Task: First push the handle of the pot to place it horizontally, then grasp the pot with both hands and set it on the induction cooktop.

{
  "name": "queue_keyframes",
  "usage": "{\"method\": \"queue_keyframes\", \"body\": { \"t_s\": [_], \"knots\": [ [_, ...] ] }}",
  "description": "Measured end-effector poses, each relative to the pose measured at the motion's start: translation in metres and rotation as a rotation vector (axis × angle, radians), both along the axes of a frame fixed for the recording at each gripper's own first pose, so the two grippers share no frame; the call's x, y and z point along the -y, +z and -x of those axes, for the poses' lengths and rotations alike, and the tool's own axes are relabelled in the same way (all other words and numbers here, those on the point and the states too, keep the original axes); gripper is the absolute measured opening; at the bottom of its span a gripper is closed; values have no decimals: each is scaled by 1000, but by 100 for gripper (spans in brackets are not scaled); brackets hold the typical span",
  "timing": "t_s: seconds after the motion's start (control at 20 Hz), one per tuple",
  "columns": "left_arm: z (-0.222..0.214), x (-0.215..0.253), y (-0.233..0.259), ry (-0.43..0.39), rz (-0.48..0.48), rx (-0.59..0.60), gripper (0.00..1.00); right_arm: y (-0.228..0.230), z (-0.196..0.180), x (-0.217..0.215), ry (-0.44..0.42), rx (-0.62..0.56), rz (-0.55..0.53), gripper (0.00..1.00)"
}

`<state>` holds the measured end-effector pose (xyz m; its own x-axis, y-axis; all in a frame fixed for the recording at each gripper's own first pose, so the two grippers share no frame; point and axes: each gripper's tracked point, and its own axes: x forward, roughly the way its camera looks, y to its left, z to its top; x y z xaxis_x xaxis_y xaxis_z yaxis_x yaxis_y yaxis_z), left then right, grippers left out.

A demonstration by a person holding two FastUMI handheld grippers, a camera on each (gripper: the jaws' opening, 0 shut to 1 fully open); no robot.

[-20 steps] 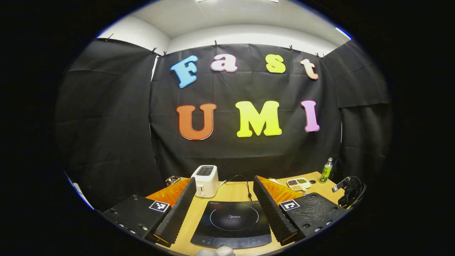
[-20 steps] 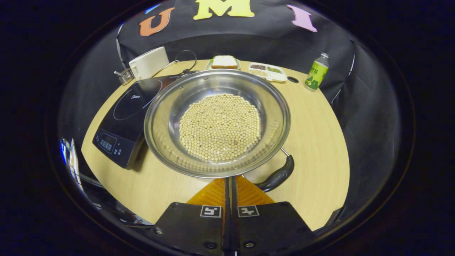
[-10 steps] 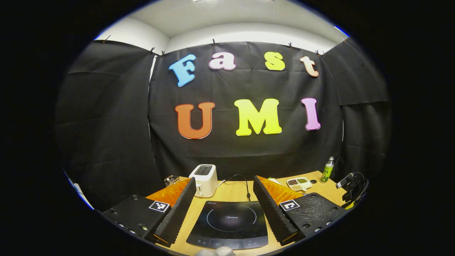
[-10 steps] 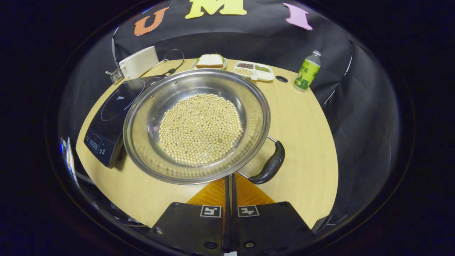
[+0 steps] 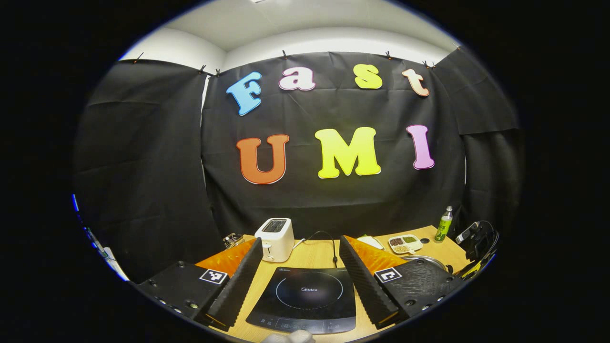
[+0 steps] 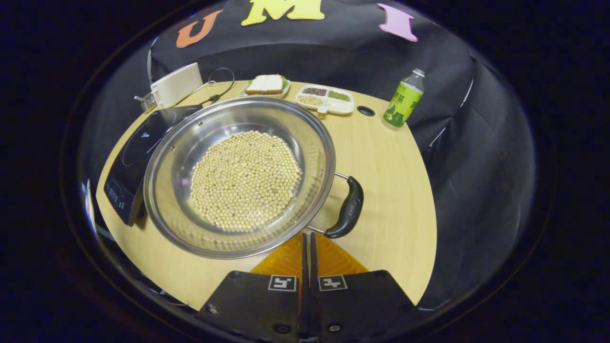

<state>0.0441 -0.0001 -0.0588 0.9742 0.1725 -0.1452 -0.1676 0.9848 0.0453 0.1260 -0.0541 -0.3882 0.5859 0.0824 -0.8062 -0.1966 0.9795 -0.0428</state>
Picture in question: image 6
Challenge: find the pile of soybeans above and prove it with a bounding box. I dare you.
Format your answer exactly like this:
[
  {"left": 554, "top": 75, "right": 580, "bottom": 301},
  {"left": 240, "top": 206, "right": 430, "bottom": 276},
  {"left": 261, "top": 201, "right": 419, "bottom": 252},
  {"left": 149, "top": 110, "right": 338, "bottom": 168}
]
[{"left": 189, "top": 131, "right": 303, "bottom": 232}]

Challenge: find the pale rectangular plate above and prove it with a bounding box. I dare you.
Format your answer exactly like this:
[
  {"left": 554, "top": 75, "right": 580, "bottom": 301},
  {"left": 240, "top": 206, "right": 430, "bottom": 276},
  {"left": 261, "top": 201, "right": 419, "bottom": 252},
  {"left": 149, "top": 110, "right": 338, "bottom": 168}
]
[{"left": 238, "top": 76, "right": 291, "bottom": 99}]

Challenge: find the sandwich with lettuce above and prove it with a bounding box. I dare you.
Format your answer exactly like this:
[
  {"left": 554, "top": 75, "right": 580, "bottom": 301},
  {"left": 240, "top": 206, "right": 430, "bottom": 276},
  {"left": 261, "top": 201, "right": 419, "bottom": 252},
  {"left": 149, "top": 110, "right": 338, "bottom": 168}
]
[{"left": 244, "top": 74, "right": 286, "bottom": 95}]

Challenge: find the small wire basket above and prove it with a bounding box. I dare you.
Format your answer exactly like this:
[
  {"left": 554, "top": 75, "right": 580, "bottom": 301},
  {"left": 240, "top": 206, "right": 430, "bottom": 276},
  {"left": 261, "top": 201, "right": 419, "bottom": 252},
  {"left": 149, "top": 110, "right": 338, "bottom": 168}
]
[{"left": 134, "top": 92, "right": 158, "bottom": 113}]

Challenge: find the stainless steel pot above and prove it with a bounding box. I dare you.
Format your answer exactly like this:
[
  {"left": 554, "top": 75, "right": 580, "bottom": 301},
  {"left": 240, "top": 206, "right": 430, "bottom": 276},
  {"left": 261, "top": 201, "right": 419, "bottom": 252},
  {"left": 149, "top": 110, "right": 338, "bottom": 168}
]
[{"left": 143, "top": 97, "right": 364, "bottom": 260}]

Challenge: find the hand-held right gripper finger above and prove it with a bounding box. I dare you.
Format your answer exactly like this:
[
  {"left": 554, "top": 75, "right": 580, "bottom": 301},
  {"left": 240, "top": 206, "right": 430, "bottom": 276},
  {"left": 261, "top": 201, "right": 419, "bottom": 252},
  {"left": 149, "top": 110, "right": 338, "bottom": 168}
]
[
  {"left": 195, "top": 232, "right": 310, "bottom": 341},
  {"left": 310, "top": 232, "right": 416, "bottom": 341}
]

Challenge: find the white divided tray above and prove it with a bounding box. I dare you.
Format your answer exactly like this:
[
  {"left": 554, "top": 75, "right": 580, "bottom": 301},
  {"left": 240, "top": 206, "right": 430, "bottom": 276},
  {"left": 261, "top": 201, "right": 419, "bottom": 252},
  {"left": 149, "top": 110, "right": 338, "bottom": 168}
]
[{"left": 295, "top": 84, "right": 355, "bottom": 115}]

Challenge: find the white toaster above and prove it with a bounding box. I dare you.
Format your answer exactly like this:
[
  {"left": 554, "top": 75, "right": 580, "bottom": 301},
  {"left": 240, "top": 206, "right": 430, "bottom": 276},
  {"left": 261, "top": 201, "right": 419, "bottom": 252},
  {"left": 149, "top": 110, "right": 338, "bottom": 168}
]
[{"left": 150, "top": 62, "right": 203, "bottom": 109}]

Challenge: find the black power cable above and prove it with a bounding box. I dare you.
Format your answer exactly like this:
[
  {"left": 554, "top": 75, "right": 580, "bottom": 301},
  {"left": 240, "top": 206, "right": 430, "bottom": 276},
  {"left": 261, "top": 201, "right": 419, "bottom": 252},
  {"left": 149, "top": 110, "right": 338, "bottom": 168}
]
[{"left": 198, "top": 67, "right": 235, "bottom": 106}]

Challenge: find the green label drink bottle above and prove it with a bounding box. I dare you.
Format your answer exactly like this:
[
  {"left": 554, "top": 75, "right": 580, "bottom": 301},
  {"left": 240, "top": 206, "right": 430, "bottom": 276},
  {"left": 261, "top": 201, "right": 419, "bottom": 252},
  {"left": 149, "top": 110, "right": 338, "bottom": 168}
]
[{"left": 383, "top": 68, "right": 426, "bottom": 128}]

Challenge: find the black induction cooktop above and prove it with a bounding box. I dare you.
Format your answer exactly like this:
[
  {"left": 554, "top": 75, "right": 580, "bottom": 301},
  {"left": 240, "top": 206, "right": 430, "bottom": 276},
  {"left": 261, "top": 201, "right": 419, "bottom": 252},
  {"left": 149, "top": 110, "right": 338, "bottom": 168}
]
[{"left": 103, "top": 105, "right": 203, "bottom": 227}]

